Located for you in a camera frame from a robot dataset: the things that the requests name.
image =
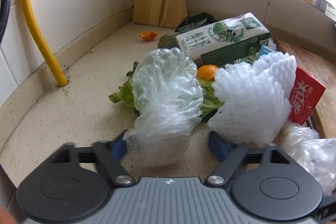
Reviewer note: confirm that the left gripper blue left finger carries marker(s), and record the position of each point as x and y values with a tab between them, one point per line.
118	147

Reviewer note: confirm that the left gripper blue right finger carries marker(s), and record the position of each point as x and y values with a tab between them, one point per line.
220	148

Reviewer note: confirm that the large white foam fruit net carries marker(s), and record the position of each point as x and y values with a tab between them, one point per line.
255	98

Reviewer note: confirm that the knotted clear plastic bag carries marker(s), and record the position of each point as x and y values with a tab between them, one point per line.
314	154

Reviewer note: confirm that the red blue iced tea carton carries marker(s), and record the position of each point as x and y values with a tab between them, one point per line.
284	90

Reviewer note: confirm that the green white milk carton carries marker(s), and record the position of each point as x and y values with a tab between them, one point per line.
224	41

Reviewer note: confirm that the green napa cabbage leaves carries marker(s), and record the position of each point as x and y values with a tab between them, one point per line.
210	104

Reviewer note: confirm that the large orange peel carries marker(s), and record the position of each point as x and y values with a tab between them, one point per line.
207	72

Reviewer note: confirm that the wooden cutting board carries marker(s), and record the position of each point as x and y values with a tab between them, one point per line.
315	77

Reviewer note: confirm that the small orange peel piece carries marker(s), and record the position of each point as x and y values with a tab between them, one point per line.
148	35

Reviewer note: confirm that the dark green leafy vegetable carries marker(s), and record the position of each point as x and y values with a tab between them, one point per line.
188	24

